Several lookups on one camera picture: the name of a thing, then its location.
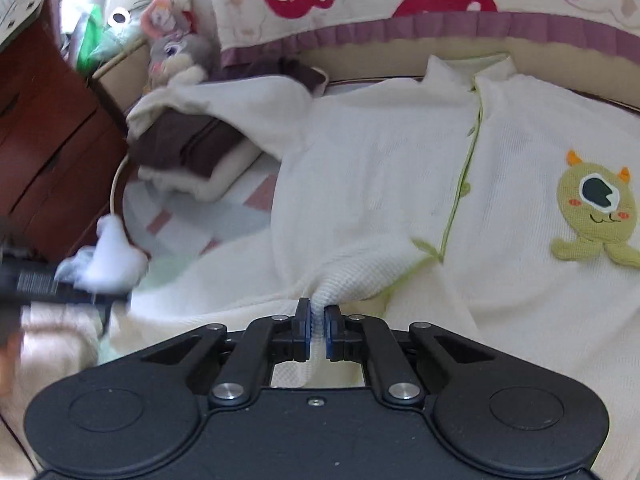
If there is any cream waffle top green trim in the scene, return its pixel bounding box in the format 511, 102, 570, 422
107, 52, 640, 480

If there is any red-brown wooden nightstand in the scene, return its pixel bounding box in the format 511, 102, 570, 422
0, 10, 136, 266

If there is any cream folded garment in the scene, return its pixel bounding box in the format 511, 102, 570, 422
137, 137, 266, 203

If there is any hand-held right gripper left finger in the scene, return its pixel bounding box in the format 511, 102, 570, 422
140, 297, 312, 408

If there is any white cable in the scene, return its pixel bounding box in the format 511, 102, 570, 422
109, 152, 132, 218

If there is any pink fluffy garment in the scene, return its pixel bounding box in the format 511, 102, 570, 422
0, 302, 108, 461

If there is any brown folded garment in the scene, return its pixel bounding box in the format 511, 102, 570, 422
127, 57, 331, 181

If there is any green fleece blanket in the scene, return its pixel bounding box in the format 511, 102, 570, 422
97, 255, 201, 366

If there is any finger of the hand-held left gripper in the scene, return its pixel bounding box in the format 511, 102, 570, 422
60, 287, 133, 336

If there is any green plush toy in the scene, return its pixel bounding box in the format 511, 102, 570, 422
60, 0, 151, 76

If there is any pale blue garment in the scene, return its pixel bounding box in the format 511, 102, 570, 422
55, 214, 151, 293

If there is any grey plush rabbit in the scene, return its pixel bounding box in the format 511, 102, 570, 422
137, 0, 221, 96

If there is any beige padded bed frame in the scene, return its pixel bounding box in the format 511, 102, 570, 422
90, 40, 640, 116

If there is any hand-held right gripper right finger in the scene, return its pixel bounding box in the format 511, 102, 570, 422
325, 305, 496, 408

